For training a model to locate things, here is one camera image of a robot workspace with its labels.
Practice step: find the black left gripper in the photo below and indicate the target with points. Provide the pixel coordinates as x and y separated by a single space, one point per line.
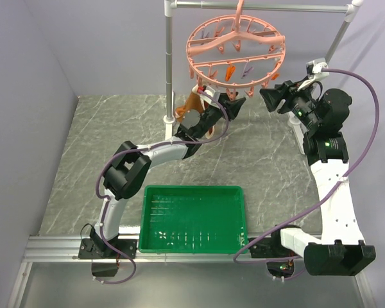
232 107

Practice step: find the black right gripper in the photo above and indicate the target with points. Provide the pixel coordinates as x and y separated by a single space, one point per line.
288 91

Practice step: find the pink clothes peg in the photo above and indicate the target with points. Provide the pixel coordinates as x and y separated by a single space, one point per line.
232 94
200 87

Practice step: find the orange underwear with cream waistband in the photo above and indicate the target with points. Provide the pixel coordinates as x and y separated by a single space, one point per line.
195 109

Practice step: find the pink round clip hanger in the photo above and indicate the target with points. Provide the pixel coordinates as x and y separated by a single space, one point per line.
240 40

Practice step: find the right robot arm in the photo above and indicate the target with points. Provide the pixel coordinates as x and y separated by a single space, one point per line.
341 250

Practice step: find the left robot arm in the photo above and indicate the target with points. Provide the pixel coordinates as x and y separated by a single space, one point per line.
124 175

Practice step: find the purple clothes peg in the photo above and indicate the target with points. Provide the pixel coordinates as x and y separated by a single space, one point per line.
246 71

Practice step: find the orange clothes peg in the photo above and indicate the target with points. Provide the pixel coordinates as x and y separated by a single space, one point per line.
229 72

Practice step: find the metal clothes rack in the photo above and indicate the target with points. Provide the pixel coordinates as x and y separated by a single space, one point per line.
349 11

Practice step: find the green plastic tray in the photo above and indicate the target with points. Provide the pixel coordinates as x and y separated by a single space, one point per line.
193 219

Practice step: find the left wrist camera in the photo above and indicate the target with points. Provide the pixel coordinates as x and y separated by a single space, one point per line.
210 93

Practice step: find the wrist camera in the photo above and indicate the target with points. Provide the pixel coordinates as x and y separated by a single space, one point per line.
315 73
210 93

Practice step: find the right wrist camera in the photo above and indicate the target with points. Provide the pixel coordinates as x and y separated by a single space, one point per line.
315 73

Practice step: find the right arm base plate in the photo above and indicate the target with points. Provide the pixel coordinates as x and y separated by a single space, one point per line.
268 248

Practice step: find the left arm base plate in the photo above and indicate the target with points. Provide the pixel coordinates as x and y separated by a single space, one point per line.
105 261

